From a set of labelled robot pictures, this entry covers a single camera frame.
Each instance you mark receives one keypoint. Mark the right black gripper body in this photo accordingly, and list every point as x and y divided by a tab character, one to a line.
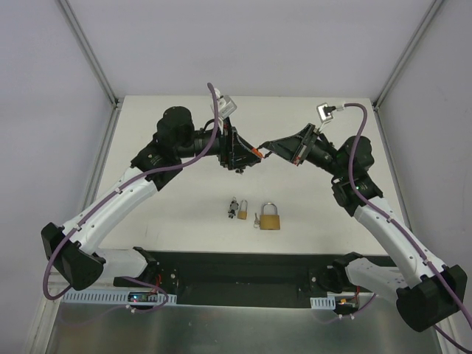
307	144

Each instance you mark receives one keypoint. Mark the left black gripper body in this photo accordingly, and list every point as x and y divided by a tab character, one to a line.
226	144

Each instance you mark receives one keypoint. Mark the large brass padlock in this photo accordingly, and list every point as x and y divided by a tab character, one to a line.
269	217

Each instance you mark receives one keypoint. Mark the orange padlock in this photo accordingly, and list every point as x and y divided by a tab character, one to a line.
260	152

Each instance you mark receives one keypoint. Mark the small brass padlock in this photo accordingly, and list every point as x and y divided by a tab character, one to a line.
243	210

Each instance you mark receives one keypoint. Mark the key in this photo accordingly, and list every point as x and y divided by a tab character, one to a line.
256	221

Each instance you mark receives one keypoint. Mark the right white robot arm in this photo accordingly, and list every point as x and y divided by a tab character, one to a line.
423	288

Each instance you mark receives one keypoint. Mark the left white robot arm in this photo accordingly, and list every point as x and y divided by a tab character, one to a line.
73	248

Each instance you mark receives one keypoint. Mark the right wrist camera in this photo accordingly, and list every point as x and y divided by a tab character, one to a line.
325	113

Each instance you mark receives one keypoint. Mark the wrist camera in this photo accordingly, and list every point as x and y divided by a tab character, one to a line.
226	107
325	113

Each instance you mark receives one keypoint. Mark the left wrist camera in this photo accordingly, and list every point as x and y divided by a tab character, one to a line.
226	107

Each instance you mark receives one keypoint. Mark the left aluminium frame post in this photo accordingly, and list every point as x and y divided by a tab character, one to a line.
85	47

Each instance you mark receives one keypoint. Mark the aluminium frame post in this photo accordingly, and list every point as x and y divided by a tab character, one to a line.
406	55
85	47

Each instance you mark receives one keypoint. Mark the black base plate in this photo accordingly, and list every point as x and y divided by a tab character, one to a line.
240	279

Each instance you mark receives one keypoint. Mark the right white cable duct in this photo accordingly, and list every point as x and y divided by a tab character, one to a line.
323	303

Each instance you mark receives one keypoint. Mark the white cable duct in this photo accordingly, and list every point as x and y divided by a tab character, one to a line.
120	297
323	303

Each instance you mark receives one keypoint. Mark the right aluminium frame post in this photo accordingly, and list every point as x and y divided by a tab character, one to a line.
406	55

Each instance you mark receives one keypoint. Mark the left white cable duct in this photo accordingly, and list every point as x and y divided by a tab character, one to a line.
120	297

